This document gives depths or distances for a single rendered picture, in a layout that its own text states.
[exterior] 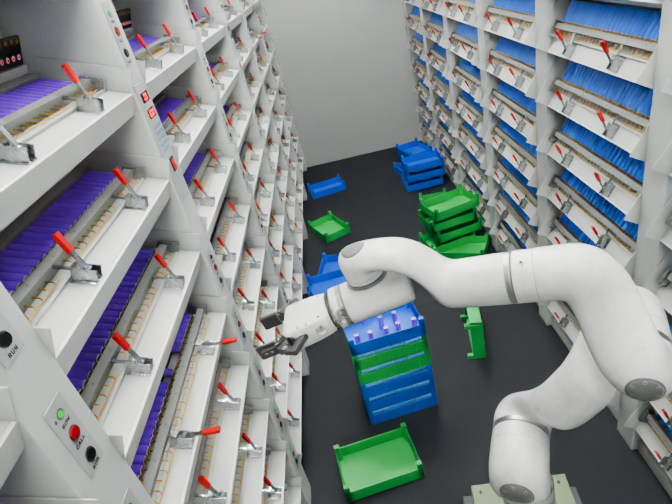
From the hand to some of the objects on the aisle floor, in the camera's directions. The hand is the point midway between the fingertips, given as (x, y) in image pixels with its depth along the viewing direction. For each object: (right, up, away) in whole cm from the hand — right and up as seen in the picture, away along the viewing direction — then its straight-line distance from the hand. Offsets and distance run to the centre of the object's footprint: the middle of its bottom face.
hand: (265, 336), depth 100 cm
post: (-1, -114, +26) cm, 116 cm away
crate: (+42, -48, +117) cm, 133 cm away
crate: (+32, -66, +90) cm, 116 cm away
